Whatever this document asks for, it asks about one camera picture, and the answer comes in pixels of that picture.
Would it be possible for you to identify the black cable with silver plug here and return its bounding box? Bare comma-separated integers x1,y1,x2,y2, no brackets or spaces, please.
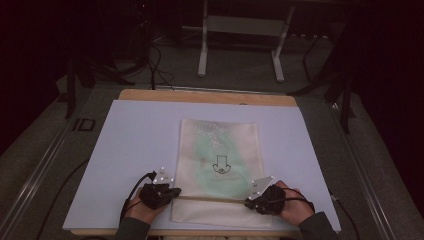
329,193,362,240

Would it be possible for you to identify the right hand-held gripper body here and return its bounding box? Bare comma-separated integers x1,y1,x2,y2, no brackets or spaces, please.
248,175,287,216

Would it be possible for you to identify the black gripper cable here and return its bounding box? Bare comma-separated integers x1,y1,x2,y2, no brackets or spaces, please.
119,170,158,225
263,187,316,214

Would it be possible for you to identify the green cloth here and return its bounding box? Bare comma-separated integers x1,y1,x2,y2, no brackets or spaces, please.
192,121,252,198

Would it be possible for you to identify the white metal stand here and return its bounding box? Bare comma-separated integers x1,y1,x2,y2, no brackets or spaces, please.
181,0,297,84

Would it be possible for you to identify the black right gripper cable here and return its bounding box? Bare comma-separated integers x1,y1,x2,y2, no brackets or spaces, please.
263,187,316,214

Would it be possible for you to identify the person's left hand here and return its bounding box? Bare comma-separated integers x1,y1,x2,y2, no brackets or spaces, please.
124,194,168,227

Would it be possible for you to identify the person's right hand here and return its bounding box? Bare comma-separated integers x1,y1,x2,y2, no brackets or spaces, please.
274,179,316,228

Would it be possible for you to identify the black tripod stand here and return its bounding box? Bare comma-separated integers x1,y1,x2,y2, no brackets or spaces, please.
63,39,149,120
288,16,358,135

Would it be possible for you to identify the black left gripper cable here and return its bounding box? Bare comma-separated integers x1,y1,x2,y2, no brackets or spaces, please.
119,170,158,225

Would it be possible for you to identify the bundle of black floor cables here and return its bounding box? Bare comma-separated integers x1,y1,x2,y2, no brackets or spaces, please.
145,39,177,92

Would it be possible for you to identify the white mesh zipper bag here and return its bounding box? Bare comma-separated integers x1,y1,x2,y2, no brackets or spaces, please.
170,118,275,230

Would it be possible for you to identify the light blue table mat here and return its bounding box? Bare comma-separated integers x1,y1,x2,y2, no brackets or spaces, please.
62,99,342,232

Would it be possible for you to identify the wooden table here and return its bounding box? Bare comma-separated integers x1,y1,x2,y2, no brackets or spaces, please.
70,88,310,238

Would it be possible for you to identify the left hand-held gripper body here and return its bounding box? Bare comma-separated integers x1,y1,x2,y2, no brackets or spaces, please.
138,166,176,211

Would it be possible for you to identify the black floor cable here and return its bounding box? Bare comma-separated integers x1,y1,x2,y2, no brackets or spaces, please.
34,157,91,240

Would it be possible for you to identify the metal floor rail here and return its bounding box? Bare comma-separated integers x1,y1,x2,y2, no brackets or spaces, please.
0,116,79,240
328,101,399,240

